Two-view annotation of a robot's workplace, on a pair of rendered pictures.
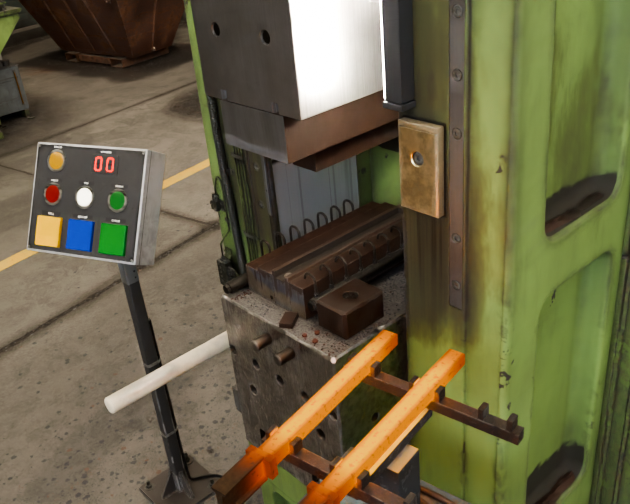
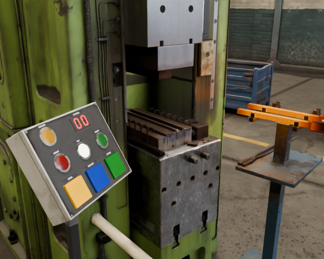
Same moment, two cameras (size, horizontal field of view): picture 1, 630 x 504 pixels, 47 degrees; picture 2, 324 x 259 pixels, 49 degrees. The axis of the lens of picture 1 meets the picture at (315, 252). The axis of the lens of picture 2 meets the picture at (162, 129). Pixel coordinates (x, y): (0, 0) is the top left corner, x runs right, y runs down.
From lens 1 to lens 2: 2.13 m
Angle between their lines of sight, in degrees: 81
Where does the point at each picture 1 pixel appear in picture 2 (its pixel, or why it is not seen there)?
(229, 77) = (166, 32)
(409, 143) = (205, 49)
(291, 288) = (185, 131)
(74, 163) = (61, 131)
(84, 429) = not seen: outside the picture
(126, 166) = (92, 116)
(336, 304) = (201, 124)
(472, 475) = not seen: hidden behind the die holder
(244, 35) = (179, 9)
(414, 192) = (205, 68)
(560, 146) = not seen: hidden behind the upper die
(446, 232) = (210, 80)
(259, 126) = (180, 53)
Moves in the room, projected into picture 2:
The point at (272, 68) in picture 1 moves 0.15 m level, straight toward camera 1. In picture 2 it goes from (192, 22) to (228, 22)
